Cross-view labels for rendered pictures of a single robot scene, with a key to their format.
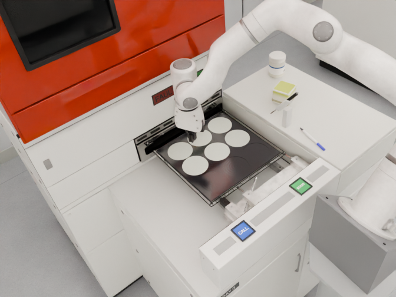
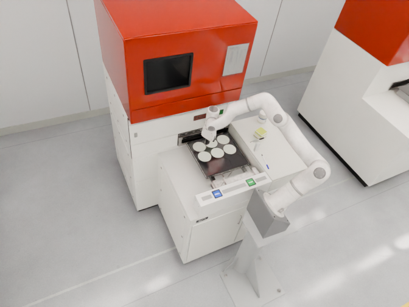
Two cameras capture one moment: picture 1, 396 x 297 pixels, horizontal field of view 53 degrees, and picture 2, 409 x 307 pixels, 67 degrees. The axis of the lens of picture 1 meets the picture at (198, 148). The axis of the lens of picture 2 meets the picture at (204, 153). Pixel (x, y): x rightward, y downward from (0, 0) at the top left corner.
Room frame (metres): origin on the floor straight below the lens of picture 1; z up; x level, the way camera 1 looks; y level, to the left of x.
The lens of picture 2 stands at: (-0.47, 0.02, 2.63)
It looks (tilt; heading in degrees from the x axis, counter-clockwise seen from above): 48 degrees down; 0
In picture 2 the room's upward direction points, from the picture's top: 10 degrees clockwise
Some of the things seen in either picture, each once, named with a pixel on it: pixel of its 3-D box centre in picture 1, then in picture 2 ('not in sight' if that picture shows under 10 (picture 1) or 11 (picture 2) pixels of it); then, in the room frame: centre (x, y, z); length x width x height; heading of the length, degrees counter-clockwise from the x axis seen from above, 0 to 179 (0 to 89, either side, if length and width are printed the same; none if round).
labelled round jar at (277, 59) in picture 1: (276, 64); (262, 117); (1.46, -0.39, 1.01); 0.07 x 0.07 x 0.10
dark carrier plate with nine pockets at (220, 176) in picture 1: (217, 151); (217, 153); (1.10, -0.07, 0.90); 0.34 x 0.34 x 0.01; 33
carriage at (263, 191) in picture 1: (269, 194); (235, 181); (0.88, -0.23, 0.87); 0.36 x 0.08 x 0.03; 123
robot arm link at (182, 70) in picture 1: (185, 81); (212, 116); (1.09, 0.01, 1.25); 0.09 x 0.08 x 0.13; 4
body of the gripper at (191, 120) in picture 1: (189, 114); (209, 131); (1.09, 0.02, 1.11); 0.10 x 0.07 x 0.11; 60
